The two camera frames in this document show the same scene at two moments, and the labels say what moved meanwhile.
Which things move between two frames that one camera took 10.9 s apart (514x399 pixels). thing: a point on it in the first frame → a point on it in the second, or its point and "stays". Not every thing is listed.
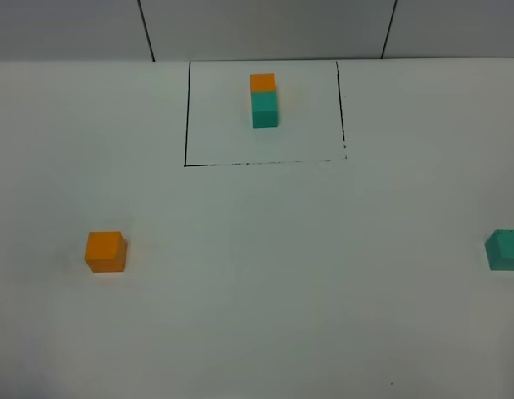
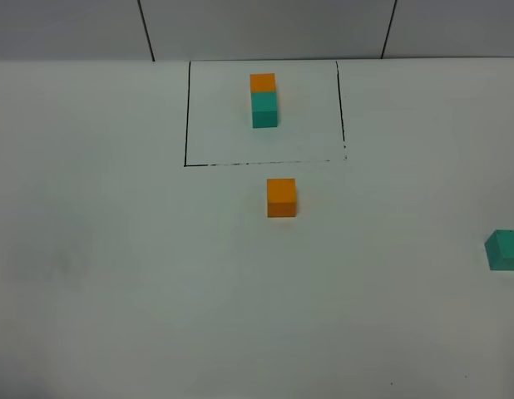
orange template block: (263, 83) stays
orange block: (106, 251) → (281, 198)
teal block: (504, 249) stays
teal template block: (264, 110) stays
